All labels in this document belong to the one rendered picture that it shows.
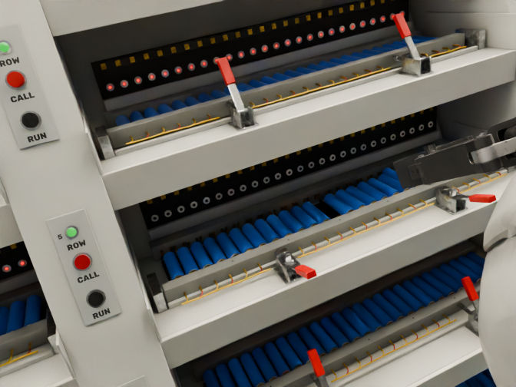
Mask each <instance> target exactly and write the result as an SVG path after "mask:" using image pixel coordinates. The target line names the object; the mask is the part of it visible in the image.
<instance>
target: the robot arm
mask: <svg viewBox="0 0 516 387"><path fill-rule="evenodd" d="M424 150H425V151H424V152H422V153H420V154H416V155H414V156H411V157H407V158H405V159H402V160H399V161H396V162H394V163H393V165H394V168H395V171H396V173H397V176H398V178H399V182H400V184H401V186H402V189H405V188H409V187H414V186H418V185H422V184H424V185H431V184H433V183H436V182H440V181H443V180H450V179H455V178H458V177H465V176H469V175H472V174H485V173H486V174H493V173H496V172H498V170H500V169H501V168H502V167H503V168H507V167H513V166H516V117H514V118H512V119H510V120H507V121H503V122H501V123H499V124H495V125H492V126H490V127H489V128H488V131H487V133H480V134H478V136H476V137H475V138H474V139H473V137H472V136H471V135H470V136H467V137H464V138H462V139H459V140H456V141H452V142H450V143H448V144H444V145H442V146H439V147H436V146H435V144H430V145H428V146H426V147H424ZM483 247H484V251H485V252H486V251H488V252H487V256H486V257H485V264H484V269H483V273H482V277H481V287H480V299H479V311H478V333H479V339H480V343H481V348H482V351H483V354H484V357H485V361H486V363H487V365H488V368H489V371H490V373H491V376H492V378H493V380H494V383H495V385H496V386H497V387H516V171H515V173H514V175H513V177H512V178H511V180H510V182H509V183H508V185H507V186H506V188H505V190H504V192H503V194H502V195H501V197H500V199H499V201H498V202H497V204H496V206H495V209H494V211H493V214H492V215H491V219H490V220H489V222H488V225H487V227H486V230H485V232H484V244H483Z"/></svg>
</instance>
